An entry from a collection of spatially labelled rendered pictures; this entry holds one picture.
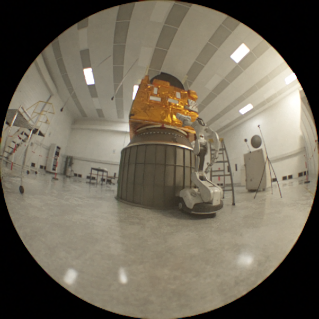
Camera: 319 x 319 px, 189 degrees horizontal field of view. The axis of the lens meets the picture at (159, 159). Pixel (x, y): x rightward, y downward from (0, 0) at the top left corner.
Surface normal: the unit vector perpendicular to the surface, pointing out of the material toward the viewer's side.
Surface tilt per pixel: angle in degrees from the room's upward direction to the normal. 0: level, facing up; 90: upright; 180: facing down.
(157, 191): 90
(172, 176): 90
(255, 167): 90
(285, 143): 90
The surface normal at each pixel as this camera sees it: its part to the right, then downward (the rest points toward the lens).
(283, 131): -0.96, -0.11
